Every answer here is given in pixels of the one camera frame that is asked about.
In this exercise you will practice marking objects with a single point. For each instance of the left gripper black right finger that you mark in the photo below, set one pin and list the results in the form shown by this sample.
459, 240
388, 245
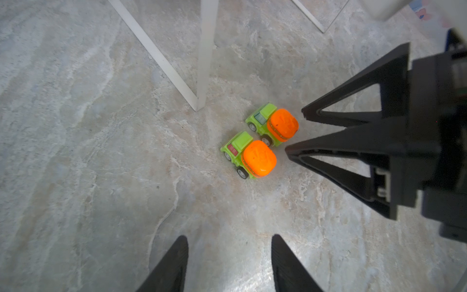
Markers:
289, 274

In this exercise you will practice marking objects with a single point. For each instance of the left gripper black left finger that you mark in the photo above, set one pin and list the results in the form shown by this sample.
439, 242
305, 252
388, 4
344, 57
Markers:
170, 273

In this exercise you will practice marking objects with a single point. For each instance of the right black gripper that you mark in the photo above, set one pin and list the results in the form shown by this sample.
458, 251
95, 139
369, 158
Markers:
384, 163

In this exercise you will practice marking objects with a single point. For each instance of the wooden two-tier white-frame shelf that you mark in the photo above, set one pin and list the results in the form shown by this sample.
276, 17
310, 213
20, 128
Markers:
200, 43

